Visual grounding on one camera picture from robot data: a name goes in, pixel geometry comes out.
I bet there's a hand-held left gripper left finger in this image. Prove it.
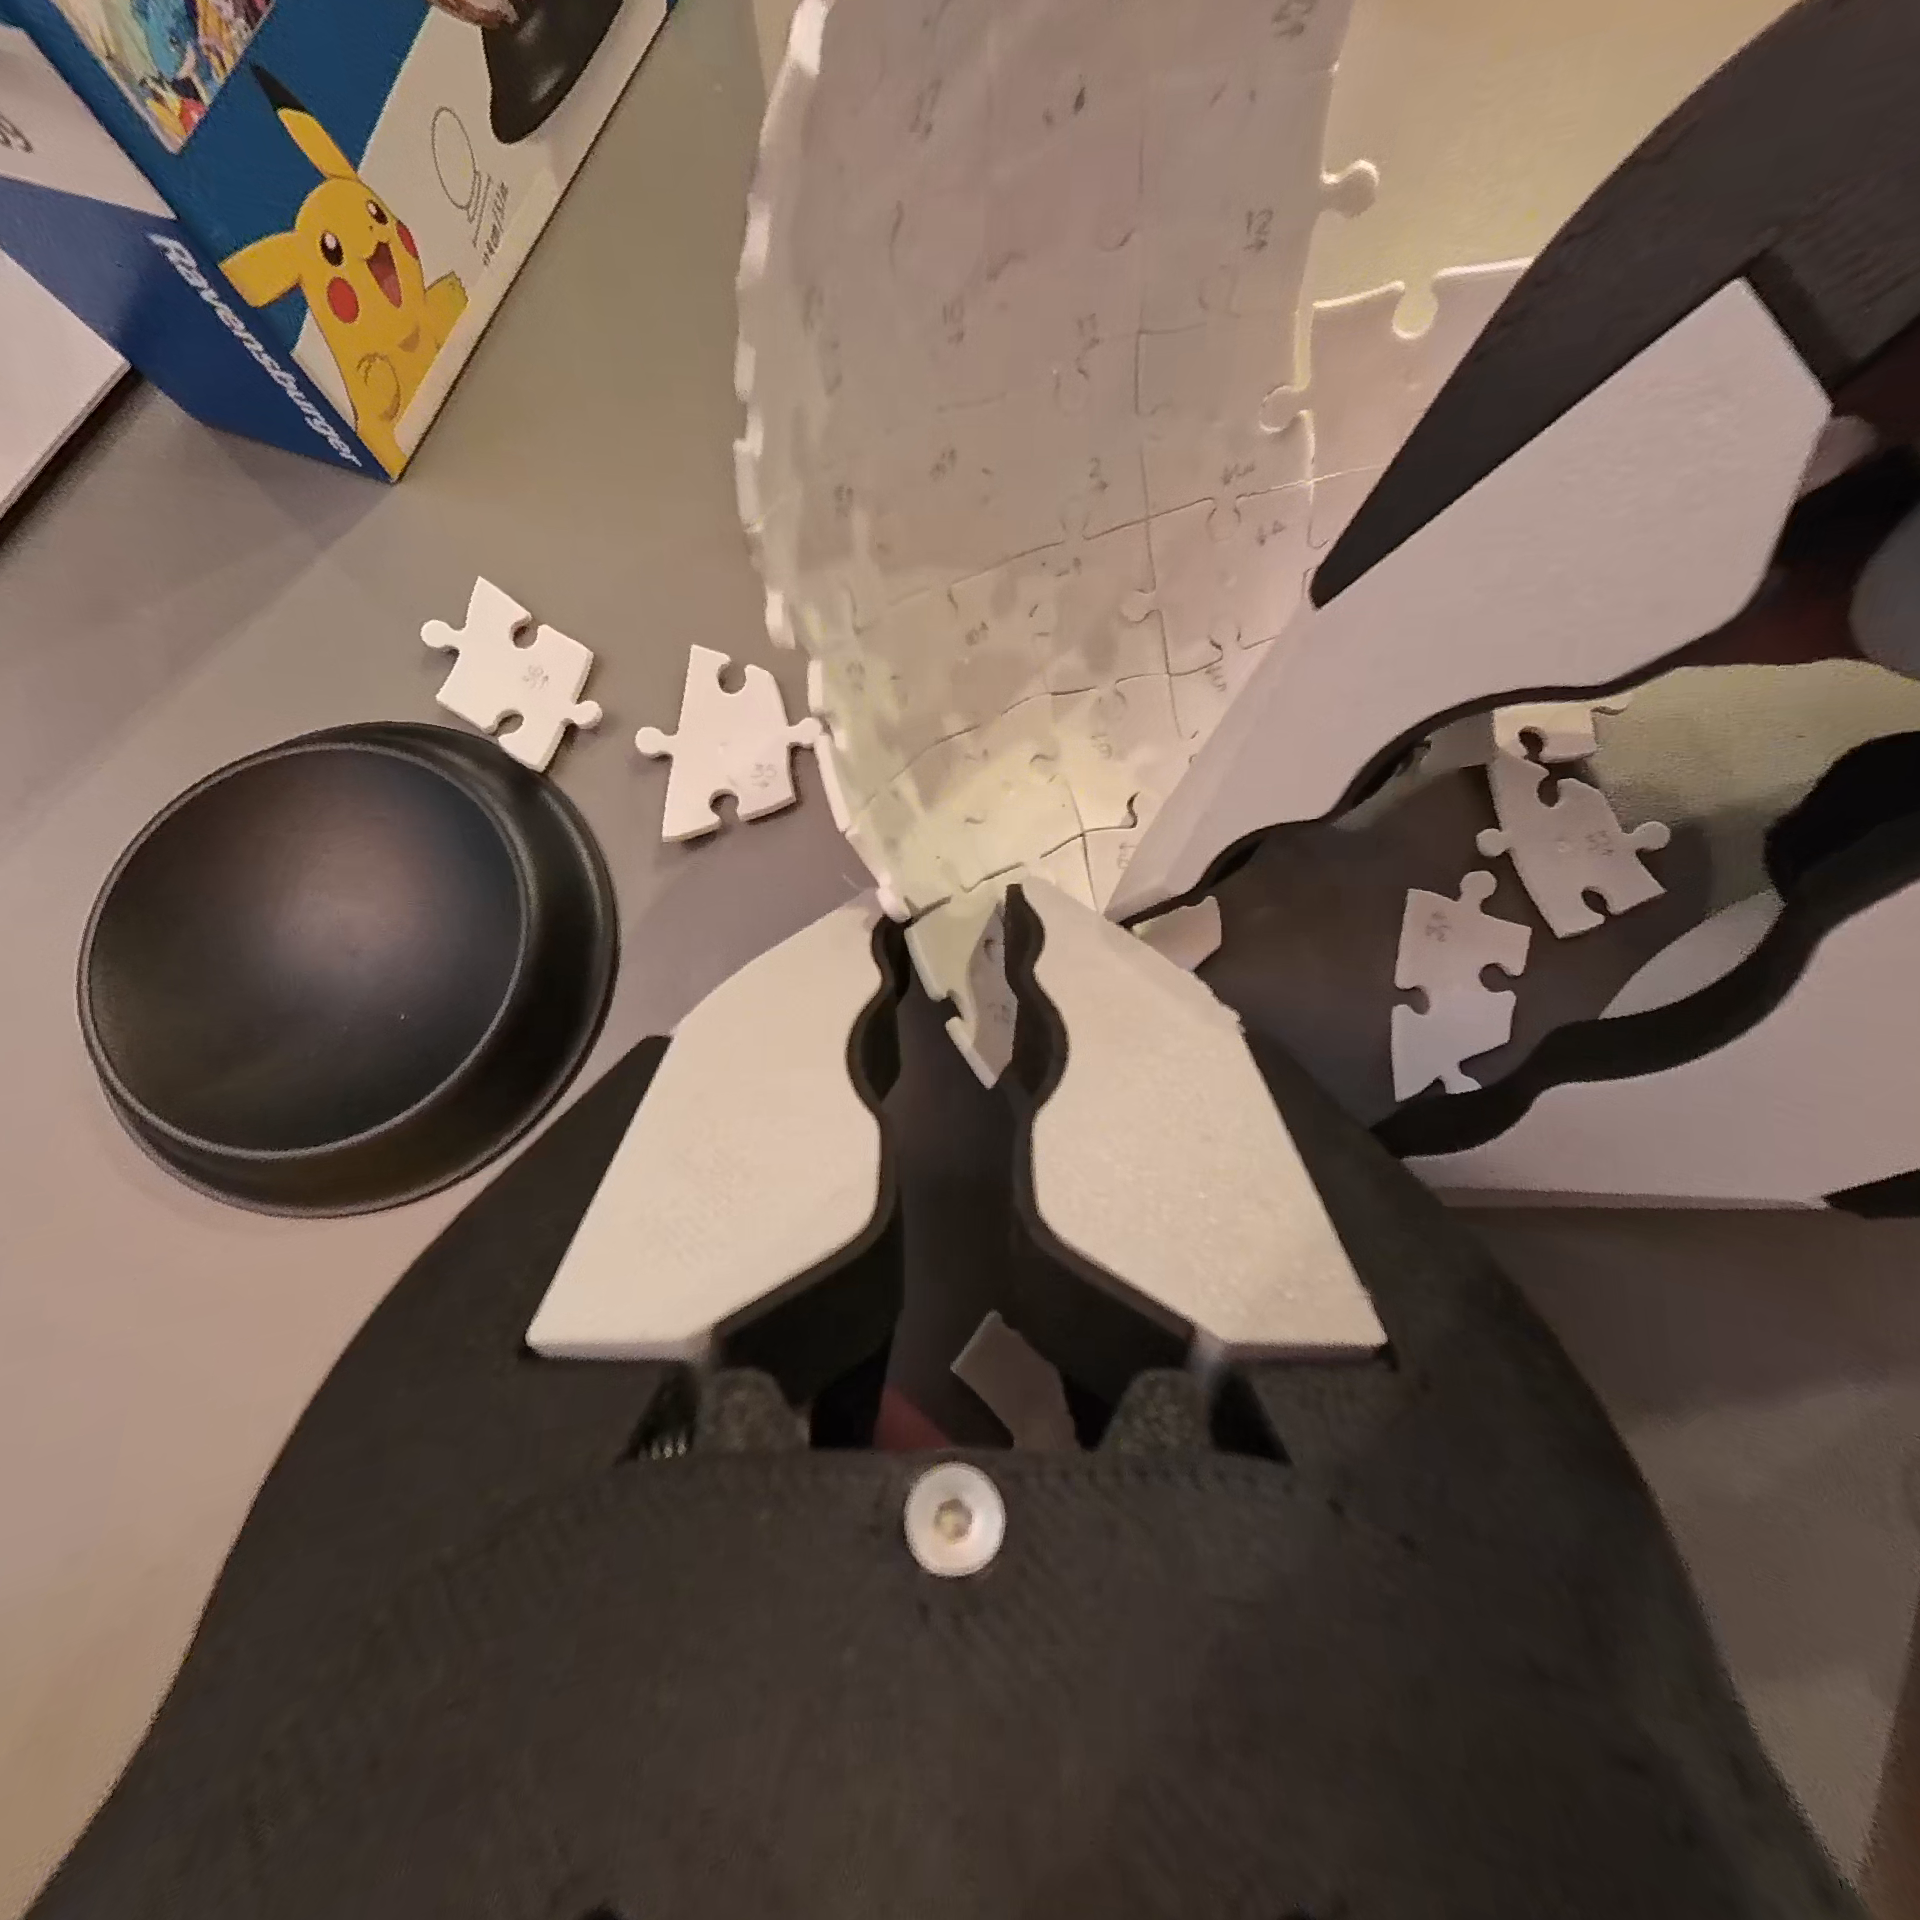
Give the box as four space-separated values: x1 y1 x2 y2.
522 900 917 1456

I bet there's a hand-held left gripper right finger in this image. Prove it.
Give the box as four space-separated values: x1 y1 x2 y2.
996 882 1395 1449

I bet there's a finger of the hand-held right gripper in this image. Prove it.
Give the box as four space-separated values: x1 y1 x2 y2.
1119 276 1876 921
1372 774 1920 1210

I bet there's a white partly built puzzle ball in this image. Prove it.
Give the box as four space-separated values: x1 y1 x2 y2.
732 0 1532 923

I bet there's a black round puzzle ball stand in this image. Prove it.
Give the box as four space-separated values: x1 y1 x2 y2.
77 721 621 1217

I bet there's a blue cartoon puzzle box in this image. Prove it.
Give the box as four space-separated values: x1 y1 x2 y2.
0 0 682 486

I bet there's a white flat board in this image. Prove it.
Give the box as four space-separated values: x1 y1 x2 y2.
0 247 138 520

